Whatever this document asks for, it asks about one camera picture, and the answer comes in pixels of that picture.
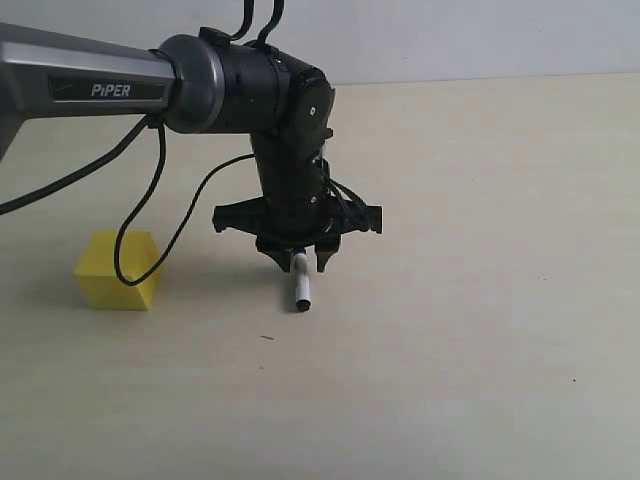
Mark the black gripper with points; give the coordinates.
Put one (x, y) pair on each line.
(280, 223)

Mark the black and white marker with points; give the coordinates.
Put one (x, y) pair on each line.
(302, 282)

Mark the yellow cube block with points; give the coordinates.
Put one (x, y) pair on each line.
(95, 274)

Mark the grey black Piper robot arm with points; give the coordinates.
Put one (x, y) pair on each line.
(203, 84)

